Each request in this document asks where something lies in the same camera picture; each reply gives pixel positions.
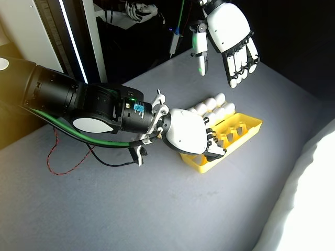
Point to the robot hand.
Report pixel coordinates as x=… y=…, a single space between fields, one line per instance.
x=185 y=130
x=226 y=26

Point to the white cloth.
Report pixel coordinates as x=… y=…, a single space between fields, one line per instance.
x=308 y=196

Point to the white adapter box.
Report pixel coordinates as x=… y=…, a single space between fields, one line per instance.
x=174 y=45

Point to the white cabinet with light strip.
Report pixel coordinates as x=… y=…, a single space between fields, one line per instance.
x=31 y=26

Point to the spare white robot hand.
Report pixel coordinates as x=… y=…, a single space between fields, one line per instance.
x=141 y=11

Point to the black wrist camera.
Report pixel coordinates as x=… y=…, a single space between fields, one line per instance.
x=138 y=155

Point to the grey table cloth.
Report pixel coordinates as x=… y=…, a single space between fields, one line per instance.
x=131 y=209

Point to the yellow plastic egg box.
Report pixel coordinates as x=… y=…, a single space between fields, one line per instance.
x=248 y=125

